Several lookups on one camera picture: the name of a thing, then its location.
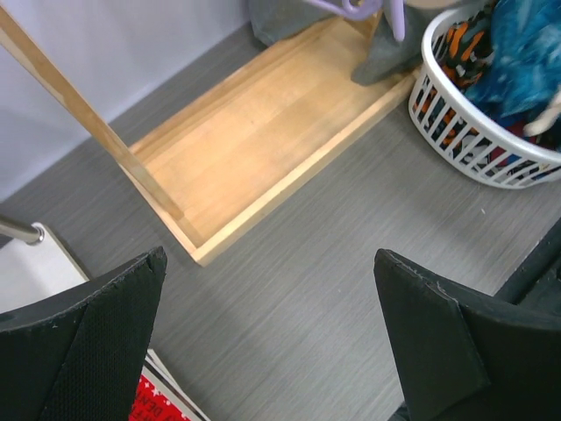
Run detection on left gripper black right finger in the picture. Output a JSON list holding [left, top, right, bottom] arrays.
[[373, 250, 560, 420]]

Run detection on colourful patterned clothes in basket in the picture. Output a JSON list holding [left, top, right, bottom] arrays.
[[415, 8, 561, 183]]

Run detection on red colourful book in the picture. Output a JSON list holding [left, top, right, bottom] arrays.
[[129, 348, 209, 421]]

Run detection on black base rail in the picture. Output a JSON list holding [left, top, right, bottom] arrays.
[[494, 220, 560, 305]]

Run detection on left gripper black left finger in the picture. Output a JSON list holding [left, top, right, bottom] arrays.
[[1, 246, 167, 420]]

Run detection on grey shorts on hanger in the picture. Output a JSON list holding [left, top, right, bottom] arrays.
[[247, 0, 496, 87]]

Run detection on blue patterned shorts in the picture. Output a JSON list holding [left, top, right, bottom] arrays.
[[465, 1, 560, 118]]

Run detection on white laundry basket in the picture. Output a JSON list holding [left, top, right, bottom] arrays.
[[408, 1, 560, 189]]

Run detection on purple plastic hanger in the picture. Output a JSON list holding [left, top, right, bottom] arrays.
[[308, 0, 406, 42]]

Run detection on wooden clothes rack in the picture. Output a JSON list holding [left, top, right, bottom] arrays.
[[1, 11, 417, 266]]

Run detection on white two-tier side table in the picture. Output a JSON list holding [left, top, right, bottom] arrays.
[[1, 216, 90, 313]]

